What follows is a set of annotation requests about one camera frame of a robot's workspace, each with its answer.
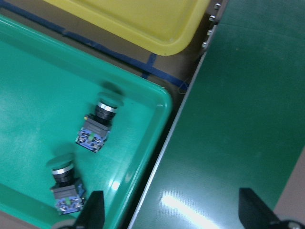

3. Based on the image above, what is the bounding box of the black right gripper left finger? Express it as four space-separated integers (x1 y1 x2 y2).
72 191 105 229

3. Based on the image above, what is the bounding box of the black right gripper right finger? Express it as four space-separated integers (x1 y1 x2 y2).
238 188 281 229

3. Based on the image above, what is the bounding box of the green conveyor belt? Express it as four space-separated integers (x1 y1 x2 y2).
129 0 305 229

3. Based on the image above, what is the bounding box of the green plastic tray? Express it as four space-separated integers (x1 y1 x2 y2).
0 16 172 229

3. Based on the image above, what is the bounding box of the yellow plastic tray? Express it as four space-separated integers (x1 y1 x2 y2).
48 0 210 56

